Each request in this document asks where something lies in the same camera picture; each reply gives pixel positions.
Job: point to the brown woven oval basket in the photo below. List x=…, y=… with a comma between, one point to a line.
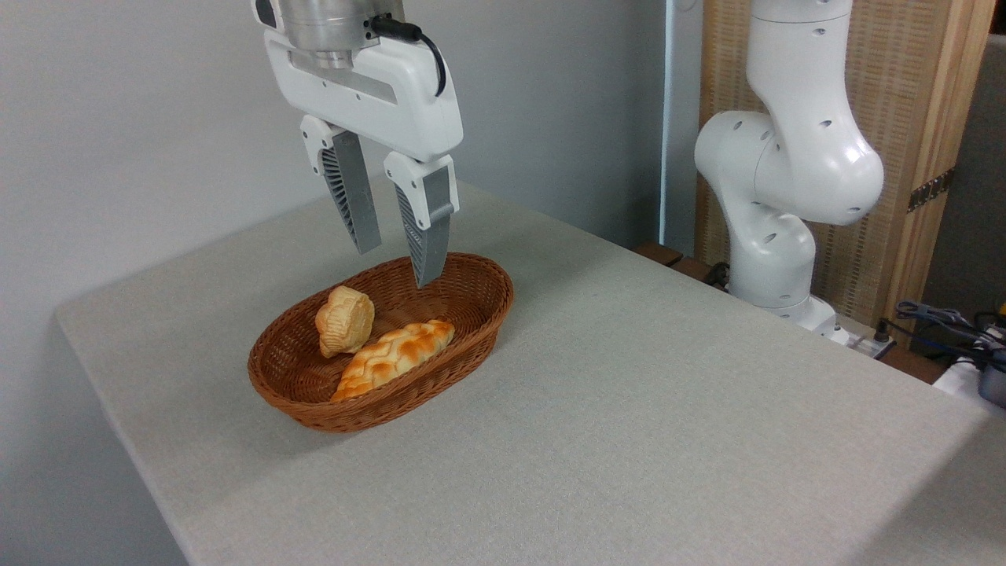
x=471, y=299

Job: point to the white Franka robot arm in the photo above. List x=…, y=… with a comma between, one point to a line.
x=786, y=173

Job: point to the long braided bread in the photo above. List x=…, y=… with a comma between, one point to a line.
x=393, y=354

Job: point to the dark grey partition panel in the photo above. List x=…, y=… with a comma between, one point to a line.
x=974, y=196

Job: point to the black metal screen hinge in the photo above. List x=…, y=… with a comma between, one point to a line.
x=931, y=189

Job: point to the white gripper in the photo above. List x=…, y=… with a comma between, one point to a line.
x=409, y=102

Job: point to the grey plastic box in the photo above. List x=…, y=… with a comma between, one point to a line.
x=994, y=387

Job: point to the white vertical frame strip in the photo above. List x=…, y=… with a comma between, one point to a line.
x=682, y=118

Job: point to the round flower-shaped bread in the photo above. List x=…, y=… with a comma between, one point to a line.
x=346, y=318

